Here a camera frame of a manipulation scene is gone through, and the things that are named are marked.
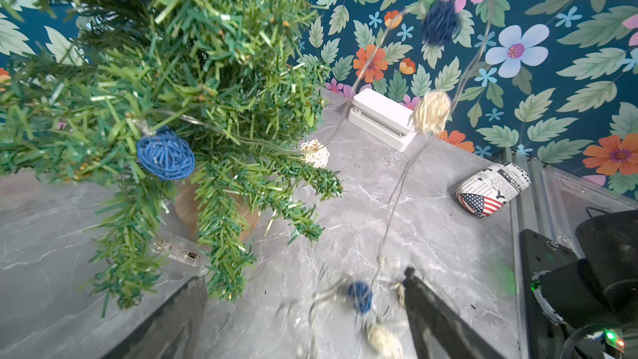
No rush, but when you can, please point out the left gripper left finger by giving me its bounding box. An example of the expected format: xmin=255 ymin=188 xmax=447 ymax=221
xmin=105 ymin=277 xmax=208 ymax=358

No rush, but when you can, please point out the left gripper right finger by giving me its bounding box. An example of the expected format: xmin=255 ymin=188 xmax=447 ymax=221
xmin=402 ymin=267 xmax=502 ymax=359

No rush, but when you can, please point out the clear battery box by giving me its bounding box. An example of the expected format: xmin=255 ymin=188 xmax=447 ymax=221
xmin=151 ymin=239 xmax=202 ymax=268

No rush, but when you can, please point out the green christmas tree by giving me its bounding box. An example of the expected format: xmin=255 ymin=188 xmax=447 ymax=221
xmin=1 ymin=0 xmax=342 ymax=309

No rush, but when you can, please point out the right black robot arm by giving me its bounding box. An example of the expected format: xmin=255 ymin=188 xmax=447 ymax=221
xmin=517 ymin=210 xmax=637 ymax=358

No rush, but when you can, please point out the newspaper print can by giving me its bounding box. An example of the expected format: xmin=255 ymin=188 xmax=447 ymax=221
xmin=455 ymin=162 xmax=531 ymax=218

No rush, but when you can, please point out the white rectangular box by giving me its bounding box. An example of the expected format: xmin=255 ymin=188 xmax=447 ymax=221
xmin=348 ymin=88 xmax=416 ymax=152

